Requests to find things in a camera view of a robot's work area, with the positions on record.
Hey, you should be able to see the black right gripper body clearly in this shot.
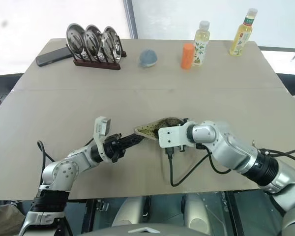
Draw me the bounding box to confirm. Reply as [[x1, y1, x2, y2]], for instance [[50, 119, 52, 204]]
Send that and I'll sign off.
[[163, 145, 187, 153]]

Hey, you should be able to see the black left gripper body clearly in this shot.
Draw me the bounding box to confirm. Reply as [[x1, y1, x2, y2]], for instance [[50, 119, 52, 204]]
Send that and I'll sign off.
[[102, 133, 126, 163]]

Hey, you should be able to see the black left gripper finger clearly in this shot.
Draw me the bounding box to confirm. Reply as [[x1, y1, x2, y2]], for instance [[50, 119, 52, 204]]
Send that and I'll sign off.
[[119, 133, 143, 144], [121, 138, 145, 150]]

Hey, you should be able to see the orange cylinder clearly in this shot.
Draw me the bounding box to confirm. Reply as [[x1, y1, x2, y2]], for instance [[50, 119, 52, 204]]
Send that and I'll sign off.
[[180, 44, 195, 70]]

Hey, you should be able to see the grey rounded robot body shell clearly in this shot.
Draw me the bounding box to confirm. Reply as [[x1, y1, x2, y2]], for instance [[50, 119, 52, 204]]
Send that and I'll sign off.
[[111, 196, 152, 230], [183, 193, 227, 236]]

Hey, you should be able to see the grey-blue knitted ball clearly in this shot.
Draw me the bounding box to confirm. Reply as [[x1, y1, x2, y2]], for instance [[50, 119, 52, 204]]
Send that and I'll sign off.
[[137, 49, 159, 68]]

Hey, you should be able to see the short yellow drink bottle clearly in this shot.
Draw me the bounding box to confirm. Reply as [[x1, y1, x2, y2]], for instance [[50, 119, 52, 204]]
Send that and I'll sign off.
[[192, 20, 210, 67]]

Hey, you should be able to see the dark wooden plate rack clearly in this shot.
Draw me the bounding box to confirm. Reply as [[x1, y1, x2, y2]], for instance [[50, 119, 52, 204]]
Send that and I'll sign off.
[[65, 43, 127, 71]]

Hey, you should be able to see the black table leg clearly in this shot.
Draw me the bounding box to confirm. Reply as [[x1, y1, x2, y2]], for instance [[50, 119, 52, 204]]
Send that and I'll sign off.
[[225, 191, 244, 236]]

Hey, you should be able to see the shiny steel plate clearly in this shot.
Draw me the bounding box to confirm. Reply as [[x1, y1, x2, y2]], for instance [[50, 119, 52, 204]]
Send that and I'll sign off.
[[65, 23, 87, 59], [102, 26, 123, 62], [84, 24, 105, 60]]

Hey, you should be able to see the tall yellow drink bottle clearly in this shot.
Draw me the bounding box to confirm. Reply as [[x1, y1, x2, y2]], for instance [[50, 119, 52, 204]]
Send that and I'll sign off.
[[229, 8, 259, 57]]

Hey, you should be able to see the black smartphone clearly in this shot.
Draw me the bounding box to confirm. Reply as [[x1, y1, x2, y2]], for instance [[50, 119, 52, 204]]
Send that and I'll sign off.
[[36, 47, 73, 67]]

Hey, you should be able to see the dark window pillar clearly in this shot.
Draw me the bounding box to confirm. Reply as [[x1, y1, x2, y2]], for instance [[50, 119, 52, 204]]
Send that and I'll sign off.
[[123, 0, 139, 40]]

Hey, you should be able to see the brown cloth bundle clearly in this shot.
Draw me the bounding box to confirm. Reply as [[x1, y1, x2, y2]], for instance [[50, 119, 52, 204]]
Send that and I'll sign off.
[[0, 203, 27, 236]]

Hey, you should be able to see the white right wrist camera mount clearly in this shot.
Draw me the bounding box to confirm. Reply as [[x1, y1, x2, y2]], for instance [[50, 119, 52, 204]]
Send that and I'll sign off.
[[158, 121, 195, 149]]

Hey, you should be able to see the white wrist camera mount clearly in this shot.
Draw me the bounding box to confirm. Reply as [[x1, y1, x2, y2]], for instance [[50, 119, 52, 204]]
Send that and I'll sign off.
[[92, 116, 113, 163], [158, 121, 195, 149]]

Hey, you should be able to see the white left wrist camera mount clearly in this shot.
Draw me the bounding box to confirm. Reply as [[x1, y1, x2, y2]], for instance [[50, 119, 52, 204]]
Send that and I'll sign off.
[[92, 116, 113, 163]]

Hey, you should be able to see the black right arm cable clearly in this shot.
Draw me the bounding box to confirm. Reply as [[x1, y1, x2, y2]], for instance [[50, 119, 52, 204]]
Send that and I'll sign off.
[[165, 144, 235, 187]]

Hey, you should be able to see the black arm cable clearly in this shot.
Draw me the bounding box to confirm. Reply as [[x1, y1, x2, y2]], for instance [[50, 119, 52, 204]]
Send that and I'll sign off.
[[36, 140, 55, 168], [165, 144, 235, 187]]

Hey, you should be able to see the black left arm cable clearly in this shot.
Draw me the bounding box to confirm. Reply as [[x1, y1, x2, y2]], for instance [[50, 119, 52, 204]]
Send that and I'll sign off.
[[36, 140, 55, 168]]

